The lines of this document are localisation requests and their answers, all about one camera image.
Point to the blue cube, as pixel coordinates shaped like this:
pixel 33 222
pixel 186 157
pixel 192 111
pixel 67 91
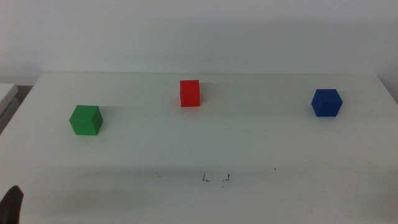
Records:
pixel 326 104

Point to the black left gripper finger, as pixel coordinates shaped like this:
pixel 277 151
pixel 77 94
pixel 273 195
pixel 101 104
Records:
pixel 11 207

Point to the white side table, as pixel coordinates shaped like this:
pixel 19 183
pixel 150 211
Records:
pixel 6 93

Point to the red cube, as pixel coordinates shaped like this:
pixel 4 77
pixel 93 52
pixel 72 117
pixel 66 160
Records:
pixel 189 93

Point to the green cube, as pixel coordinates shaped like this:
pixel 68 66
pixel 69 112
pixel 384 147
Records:
pixel 85 121

